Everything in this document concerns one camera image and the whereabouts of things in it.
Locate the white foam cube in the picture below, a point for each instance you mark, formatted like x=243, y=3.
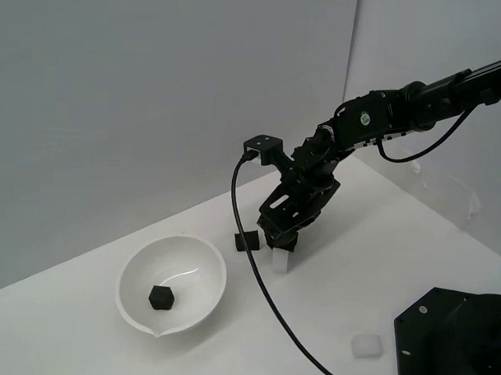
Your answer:
x=366, y=346
x=281, y=262

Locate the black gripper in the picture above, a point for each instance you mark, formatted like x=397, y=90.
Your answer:
x=304, y=193

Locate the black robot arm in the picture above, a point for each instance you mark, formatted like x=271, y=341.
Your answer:
x=385, y=114

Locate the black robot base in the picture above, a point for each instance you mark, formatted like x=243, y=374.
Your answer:
x=434, y=338

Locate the white bowl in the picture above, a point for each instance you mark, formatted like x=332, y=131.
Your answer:
x=149, y=266

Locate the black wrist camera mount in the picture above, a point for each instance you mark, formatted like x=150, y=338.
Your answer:
x=264, y=144

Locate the clear plastic sheet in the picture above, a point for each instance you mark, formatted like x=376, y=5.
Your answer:
x=416, y=166

